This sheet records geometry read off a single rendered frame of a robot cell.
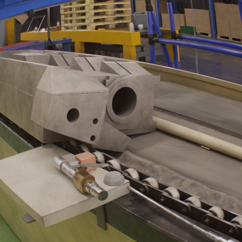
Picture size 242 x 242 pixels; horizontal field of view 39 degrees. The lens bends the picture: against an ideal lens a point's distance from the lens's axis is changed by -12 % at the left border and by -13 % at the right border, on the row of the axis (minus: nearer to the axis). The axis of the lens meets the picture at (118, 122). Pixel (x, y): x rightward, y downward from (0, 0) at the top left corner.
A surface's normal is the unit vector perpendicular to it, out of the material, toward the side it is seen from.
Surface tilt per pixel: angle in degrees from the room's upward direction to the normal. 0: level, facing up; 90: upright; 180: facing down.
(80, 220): 90
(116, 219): 90
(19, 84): 80
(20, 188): 0
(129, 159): 57
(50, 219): 90
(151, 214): 0
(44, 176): 0
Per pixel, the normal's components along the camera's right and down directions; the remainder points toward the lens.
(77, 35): -0.80, 0.24
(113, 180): -0.12, -0.32
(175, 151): -0.06, -0.94
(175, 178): -0.65, -0.44
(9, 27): 0.60, 0.23
